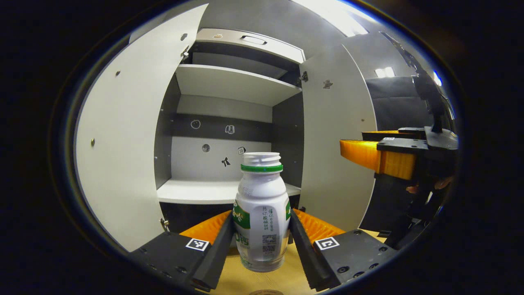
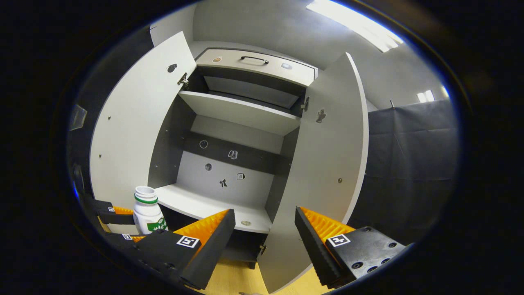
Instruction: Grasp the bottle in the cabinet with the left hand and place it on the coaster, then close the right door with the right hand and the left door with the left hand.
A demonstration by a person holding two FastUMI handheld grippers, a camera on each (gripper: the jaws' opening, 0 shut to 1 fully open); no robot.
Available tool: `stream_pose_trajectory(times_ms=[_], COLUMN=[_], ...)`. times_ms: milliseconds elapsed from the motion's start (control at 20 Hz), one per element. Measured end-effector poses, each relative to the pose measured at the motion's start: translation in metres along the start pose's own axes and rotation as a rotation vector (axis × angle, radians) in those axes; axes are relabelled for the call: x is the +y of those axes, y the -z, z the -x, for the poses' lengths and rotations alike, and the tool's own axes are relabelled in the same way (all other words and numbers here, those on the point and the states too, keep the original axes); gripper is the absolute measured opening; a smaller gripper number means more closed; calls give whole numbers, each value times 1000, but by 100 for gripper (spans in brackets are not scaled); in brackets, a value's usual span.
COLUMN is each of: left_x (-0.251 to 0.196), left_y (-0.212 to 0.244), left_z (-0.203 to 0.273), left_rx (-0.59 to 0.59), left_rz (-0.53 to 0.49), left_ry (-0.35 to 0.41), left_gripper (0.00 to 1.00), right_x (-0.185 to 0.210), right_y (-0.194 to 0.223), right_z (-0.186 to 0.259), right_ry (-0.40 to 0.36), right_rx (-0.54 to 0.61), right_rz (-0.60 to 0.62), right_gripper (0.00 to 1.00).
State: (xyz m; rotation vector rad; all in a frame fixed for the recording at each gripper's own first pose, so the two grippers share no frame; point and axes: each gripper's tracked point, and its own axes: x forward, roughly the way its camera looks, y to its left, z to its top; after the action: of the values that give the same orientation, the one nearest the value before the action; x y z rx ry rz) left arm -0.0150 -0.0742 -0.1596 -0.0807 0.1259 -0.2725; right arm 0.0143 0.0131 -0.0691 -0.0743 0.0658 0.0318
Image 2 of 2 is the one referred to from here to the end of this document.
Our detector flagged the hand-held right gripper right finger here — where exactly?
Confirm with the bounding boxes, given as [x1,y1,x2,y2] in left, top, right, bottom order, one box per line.
[295,206,410,289]

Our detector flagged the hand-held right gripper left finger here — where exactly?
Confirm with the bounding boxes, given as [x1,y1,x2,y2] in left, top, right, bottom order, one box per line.
[130,209,237,290]

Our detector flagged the white plastic bottle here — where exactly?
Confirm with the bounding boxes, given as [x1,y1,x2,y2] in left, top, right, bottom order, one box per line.
[133,186,168,235]

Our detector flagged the white cabinet door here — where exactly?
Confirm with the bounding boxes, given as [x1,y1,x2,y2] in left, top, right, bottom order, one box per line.
[258,52,370,294]
[89,31,198,209]

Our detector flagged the white and grey cabinet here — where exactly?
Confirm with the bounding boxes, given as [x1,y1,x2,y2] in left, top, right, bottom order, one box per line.
[147,47,320,269]

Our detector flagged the white cabinet shelf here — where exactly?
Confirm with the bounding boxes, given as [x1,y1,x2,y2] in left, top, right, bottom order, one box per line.
[178,90,301,136]

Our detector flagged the white cabinet drawer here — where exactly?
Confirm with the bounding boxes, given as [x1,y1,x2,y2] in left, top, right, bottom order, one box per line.
[195,48,316,87]

